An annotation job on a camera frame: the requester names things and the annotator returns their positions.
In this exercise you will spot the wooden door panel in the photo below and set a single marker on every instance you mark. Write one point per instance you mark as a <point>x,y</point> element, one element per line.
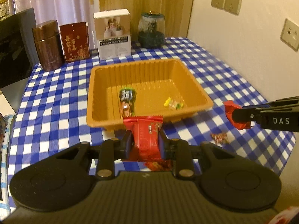
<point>177,13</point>

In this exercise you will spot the green glass jar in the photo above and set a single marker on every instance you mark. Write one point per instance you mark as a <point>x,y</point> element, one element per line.
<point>151,30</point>

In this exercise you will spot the yellow green candy packet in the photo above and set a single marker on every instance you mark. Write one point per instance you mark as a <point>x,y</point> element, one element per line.
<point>172,104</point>

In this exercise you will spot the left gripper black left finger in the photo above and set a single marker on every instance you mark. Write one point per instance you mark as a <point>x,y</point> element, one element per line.
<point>110,151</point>

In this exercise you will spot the red gift box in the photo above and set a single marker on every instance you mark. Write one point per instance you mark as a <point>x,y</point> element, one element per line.
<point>75,41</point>

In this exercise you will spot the single wall socket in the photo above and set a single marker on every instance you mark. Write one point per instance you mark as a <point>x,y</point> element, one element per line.
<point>290,33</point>

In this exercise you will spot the orange plastic tray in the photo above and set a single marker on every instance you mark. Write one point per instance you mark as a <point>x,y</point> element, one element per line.
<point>154,81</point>

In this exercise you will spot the red white candy packet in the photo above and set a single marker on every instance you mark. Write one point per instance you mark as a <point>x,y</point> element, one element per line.
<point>220,138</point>

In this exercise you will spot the double wall socket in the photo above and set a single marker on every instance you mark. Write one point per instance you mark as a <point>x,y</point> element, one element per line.
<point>231,6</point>

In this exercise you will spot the small red candy packet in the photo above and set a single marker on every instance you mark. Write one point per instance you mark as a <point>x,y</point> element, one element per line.
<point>231,110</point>

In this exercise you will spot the white product box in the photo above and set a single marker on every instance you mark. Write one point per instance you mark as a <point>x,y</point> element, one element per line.
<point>113,35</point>

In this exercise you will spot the red candy packet pair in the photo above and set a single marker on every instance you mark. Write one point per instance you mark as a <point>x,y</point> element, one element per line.
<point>164,165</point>

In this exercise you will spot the blue milk carton box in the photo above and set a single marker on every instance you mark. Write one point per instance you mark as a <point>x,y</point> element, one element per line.
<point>6,128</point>

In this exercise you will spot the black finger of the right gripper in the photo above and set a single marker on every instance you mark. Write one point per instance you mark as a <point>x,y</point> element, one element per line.
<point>250,113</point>

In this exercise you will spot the large red snack packet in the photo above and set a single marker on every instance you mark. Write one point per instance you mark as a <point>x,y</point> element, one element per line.
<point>145,131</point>

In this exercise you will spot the black green snack bar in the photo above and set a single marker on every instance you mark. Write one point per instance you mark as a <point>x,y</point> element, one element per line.
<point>127,98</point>

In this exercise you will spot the small labelled jar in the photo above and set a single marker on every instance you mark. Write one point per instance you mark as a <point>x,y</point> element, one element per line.
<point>4,9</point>

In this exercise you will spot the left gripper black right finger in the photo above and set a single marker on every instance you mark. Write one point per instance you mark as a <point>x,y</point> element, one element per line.
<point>179,153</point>

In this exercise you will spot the brown cylindrical tin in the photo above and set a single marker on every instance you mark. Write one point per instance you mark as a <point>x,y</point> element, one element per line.
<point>48,45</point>

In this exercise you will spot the blue white checkered tablecloth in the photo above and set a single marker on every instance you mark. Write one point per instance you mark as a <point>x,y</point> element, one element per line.
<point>52,113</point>

